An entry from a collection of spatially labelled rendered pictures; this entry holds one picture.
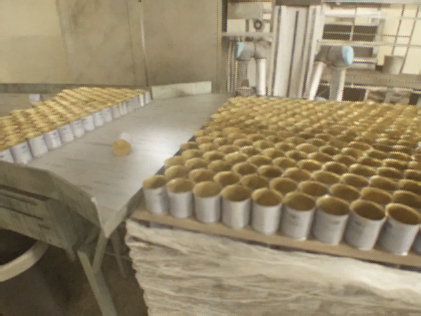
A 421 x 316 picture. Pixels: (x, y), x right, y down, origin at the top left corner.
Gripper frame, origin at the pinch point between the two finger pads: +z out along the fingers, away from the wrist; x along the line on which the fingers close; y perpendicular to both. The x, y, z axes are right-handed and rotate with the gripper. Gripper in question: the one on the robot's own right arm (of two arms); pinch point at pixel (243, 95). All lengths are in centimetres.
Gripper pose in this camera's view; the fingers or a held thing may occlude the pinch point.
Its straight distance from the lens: 166.8
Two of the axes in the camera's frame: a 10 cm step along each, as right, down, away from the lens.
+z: -2.2, 4.3, -8.7
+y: 0.3, 9.0, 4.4
